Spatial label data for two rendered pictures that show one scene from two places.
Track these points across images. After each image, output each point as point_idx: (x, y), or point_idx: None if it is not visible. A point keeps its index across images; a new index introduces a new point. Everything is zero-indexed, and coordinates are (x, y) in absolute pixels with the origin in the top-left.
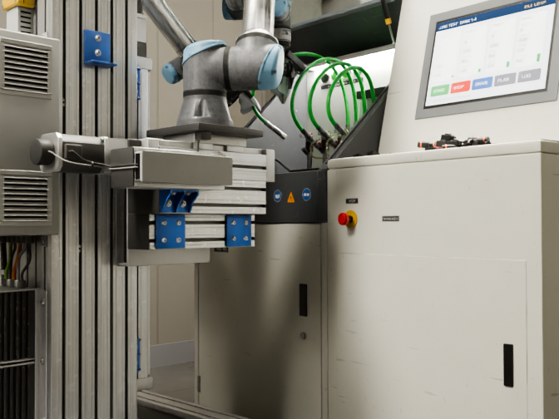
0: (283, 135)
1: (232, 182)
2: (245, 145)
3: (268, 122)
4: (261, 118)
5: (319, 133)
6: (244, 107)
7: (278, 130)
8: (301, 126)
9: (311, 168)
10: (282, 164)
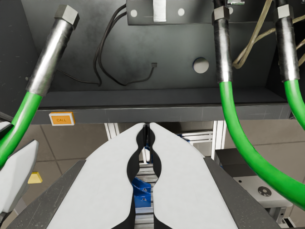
0: (75, 26)
1: (290, 218)
2: (286, 224)
3: (46, 87)
4: (35, 113)
5: (238, 5)
6: (25, 191)
7: (66, 45)
8: (232, 89)
9: (193, 23)
10: (107, 32)
